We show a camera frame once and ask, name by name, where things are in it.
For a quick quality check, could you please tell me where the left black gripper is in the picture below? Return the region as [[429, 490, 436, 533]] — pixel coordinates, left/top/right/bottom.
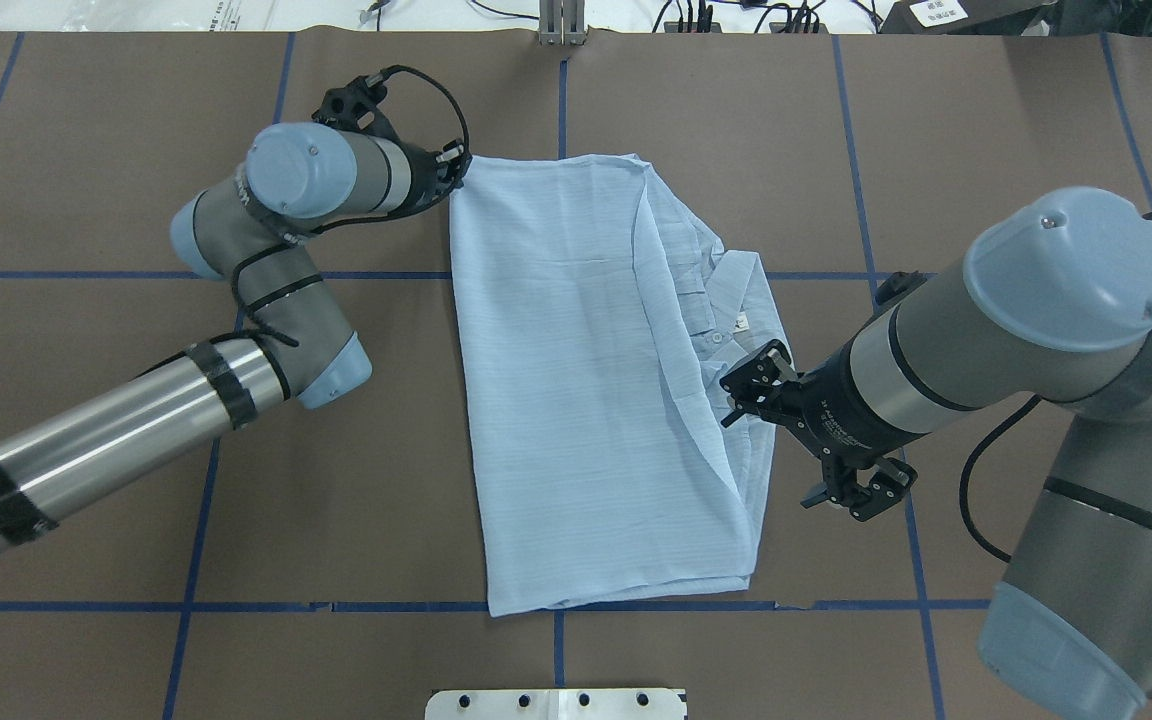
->
[[397, 141, 473, 217]]

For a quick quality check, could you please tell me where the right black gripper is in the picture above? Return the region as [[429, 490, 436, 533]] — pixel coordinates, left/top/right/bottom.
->
[[719, 340, 918, 521]]

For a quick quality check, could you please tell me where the light blue button-up shirt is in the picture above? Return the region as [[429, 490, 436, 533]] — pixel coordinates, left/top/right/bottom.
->
[[450, 156, 786, 617]]

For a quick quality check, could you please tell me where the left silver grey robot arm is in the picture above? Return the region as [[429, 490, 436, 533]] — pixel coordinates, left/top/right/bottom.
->
[[0, 122, 471, 553]]

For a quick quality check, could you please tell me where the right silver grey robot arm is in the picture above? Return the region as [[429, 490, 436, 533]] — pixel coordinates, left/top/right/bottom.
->
[[721, 187, 1152, 719]]

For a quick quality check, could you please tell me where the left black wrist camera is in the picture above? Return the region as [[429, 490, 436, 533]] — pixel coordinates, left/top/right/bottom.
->
[[311, 76, 401, 143]]

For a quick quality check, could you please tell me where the white camera mast base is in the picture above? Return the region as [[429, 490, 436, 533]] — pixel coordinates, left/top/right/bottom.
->
[[424, 687, 689, 719]]

